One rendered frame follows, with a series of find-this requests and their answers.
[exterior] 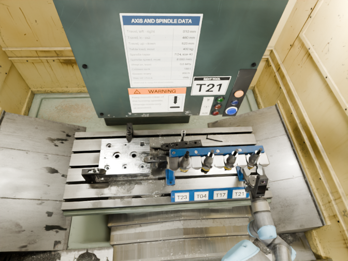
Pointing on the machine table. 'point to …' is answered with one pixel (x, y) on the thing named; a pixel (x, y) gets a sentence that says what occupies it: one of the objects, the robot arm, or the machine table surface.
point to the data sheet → (160, 48)
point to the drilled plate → (133, 171)
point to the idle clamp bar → (181, 145)
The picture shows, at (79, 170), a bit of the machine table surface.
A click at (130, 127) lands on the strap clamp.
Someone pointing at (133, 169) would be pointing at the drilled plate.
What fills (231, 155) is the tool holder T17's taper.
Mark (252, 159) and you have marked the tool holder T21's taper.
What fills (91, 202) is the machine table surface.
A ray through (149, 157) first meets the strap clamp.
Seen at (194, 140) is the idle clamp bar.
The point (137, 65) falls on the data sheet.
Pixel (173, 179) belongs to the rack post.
